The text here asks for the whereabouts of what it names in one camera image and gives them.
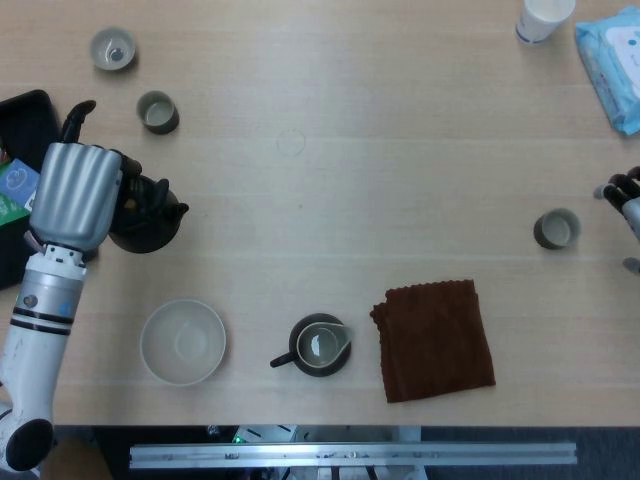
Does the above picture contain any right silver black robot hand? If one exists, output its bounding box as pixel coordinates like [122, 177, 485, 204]
[593, 167, 640, 275]

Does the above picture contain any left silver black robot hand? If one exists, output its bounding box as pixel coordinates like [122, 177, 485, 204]
[28, 99, 171, 251]

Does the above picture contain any dark green cylindrical teacup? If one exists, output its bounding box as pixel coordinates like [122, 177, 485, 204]
[136, 90, 181, 136]
[532, 207, 583, 251]

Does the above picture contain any dark green teapot with handle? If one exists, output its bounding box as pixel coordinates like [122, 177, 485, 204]
[107, 172, 190, 255]

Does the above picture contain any grey lid cup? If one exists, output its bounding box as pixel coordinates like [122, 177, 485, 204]
[88, 26, 138, 72]

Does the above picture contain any blue white small packet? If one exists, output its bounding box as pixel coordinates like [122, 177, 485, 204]
[0, 158, 42, 211]

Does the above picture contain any green packet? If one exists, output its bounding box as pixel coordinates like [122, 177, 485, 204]
[0, 193, 32, 231]

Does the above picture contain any black plastic tray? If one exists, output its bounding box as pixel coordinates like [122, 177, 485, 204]
[0, 89, 100, 291]

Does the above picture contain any blue wet wipes pack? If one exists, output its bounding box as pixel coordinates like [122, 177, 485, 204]
[574, 4, 640, 136]

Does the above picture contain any cream ceramic bowl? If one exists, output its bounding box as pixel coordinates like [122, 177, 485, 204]
[139, 298, 227, 386]

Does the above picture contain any white paper cup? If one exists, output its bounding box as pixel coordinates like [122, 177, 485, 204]
[515, 0, 578, 46]

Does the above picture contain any brown folded cloth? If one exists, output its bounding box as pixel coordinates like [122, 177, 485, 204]
[369, 278, 497, 404]

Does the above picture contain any dark green pouring pitcher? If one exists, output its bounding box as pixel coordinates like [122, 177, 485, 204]
[269, 312, 356, 380]

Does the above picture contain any aluminium rail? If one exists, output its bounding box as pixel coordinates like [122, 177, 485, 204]
[129, 440, 579, 470]

